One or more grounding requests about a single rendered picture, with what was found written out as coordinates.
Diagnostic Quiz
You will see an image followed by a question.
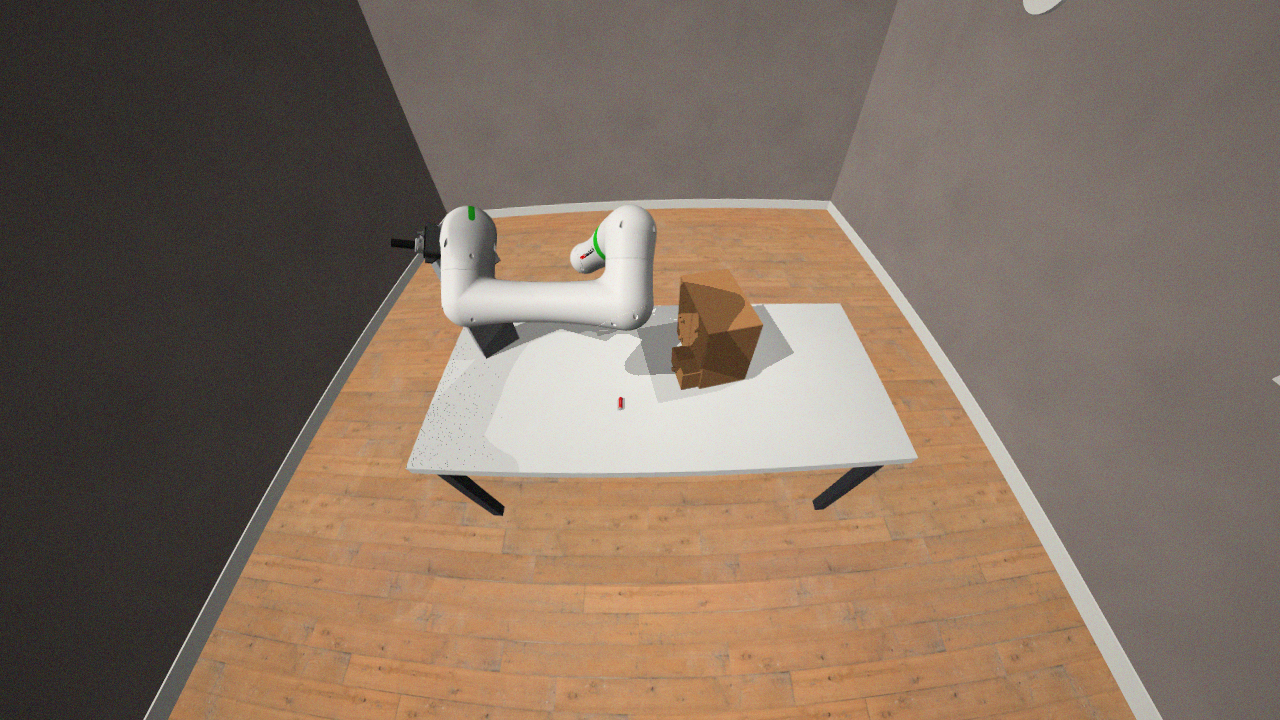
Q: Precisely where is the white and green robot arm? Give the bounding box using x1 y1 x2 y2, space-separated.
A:
390 205 657 331

